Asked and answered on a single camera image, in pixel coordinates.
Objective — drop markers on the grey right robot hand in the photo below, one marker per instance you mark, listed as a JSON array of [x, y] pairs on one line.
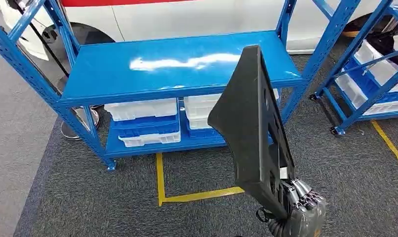
[[308, 219]]

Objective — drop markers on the black plastic frame panel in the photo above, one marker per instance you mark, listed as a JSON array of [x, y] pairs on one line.
[[248, 130]]

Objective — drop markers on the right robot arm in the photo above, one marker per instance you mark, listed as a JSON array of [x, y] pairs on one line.
[[279, 229]]

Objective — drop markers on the blue plastic tray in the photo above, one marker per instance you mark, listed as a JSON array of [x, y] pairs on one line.
[[146, 126], [202, 133]]

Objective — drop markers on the blue plastic bin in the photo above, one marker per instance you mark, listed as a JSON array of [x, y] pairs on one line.
[[362, 80]]

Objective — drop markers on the blue metal shelf rack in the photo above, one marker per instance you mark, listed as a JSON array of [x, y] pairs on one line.
[[137, 72], [352, 49]]

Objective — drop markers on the black bag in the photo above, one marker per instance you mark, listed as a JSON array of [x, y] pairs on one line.
[[380, 45]]

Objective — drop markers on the white car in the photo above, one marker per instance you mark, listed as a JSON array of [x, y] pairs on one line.
[[192, 19]]

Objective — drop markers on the chrome stanchion post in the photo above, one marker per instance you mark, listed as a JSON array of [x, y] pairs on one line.
[[71, 130]]

